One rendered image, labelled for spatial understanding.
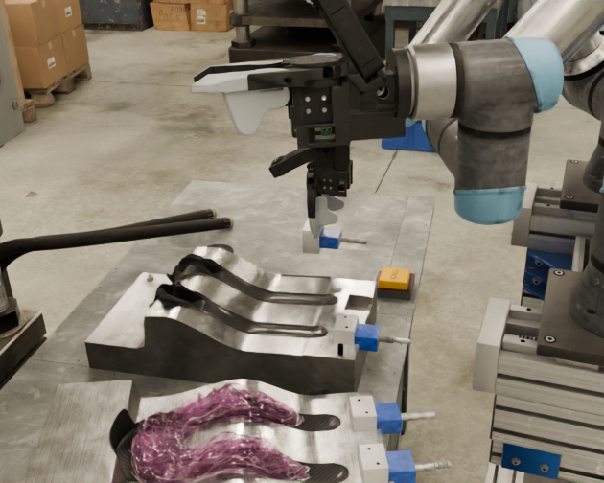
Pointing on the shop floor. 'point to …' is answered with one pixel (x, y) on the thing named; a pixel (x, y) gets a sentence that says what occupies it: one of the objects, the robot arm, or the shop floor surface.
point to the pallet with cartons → (49, 47)
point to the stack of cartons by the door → (192, 14)
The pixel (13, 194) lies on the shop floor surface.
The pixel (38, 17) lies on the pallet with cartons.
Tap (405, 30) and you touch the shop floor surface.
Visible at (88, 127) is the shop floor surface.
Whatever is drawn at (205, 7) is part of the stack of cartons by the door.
